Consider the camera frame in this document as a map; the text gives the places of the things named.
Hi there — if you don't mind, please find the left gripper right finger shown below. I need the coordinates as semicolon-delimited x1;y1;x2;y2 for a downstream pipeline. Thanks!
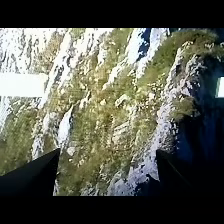
155;148;201;197

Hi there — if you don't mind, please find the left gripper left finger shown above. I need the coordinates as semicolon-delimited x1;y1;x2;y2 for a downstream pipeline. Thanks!
0;147;62;197

